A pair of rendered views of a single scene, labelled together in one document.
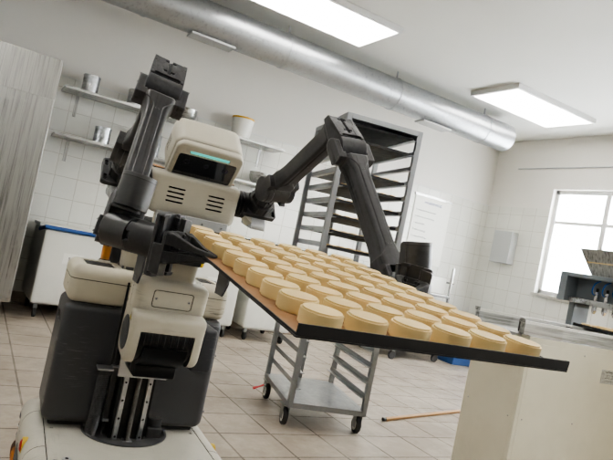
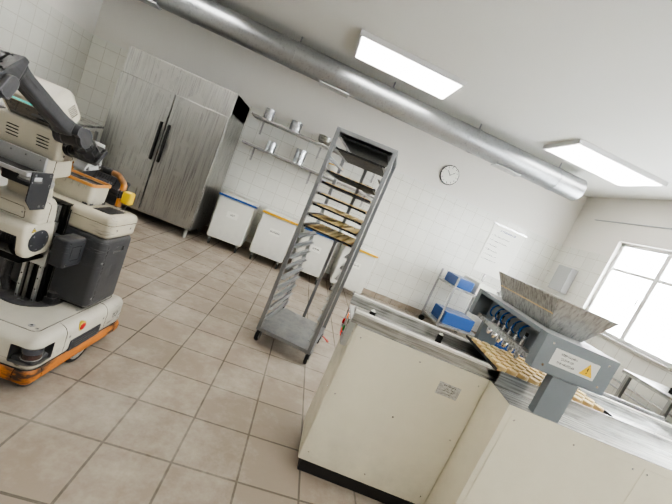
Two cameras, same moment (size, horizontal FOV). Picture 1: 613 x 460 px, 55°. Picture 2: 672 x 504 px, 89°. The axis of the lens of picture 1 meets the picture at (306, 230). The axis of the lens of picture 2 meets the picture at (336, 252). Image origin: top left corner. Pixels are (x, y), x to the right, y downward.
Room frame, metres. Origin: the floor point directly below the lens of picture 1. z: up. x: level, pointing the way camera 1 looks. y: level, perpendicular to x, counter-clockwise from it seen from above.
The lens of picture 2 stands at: (0.99, -1.41, 1.35)
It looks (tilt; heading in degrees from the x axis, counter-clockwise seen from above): 9 degrees down; 22
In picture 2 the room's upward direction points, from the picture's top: 23 degrees clockwise
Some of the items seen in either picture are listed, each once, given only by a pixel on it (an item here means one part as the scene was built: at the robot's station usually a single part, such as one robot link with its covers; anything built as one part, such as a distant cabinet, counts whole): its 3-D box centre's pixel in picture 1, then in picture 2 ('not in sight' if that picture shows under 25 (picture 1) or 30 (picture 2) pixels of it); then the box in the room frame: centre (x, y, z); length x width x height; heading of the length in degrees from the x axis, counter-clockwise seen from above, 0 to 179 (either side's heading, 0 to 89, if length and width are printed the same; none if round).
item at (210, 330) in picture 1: (173, 349); (33, 244); (1.87, 0.34, 0.61); 0.28 x 0.27 x 0.25; 116
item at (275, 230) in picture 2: not in sight; (273, 238); (5.45, 1.45, 0.39); 0.64 x 0.54 x 0.77; 30
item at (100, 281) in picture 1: (139, 335); (62, 237); (2.07, 0.51, 0.59); 0.55 x 0.34 x 0.83; 116
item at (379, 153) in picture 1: (361, 151); (363, 164); (3.67, -0.24, 1.68); 0.60 x 0.40 x 0.02; 16
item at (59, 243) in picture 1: (63, 270); (232, 221); (5.12, 2.01, 0.39); 0.64 x 0.54 x 0.77; 32
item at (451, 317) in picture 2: not in sight; (452, 317); (6.91, -1.35, 0.29); 0.56 x 0.38 x 0.20; 128
